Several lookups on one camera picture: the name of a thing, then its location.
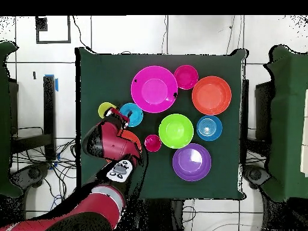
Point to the yellow cup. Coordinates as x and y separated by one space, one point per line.
104 108

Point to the small cyan bowl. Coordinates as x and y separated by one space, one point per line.
136 113

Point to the large magenta bowl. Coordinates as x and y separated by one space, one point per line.
154 89

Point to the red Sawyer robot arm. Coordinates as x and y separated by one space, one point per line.
110 144

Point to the orange bowl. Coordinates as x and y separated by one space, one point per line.
132 139
211 95

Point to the dark green table cloth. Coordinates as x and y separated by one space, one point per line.
108 72

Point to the red cup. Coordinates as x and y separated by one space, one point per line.
153 143

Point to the green bowl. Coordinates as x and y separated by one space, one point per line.
176 131

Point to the small crimson bowl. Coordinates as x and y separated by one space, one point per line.
186 77

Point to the small black item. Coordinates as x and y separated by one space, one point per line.
34 75

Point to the purple bowl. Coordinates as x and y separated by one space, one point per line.
191 162

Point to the straight-sided blue bowl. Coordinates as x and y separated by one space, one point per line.
209 128

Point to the green cloth covered table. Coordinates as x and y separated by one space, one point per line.
3 120
288 120

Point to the black box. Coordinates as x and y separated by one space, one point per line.
263 110

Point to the black post with blue tape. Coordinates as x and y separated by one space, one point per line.
49 115

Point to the black metal frame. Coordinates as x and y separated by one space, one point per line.
31 142

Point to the black square floor frame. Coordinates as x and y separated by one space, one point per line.
53 41

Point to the black pedestal foot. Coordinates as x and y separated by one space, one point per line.
255 174
33 173

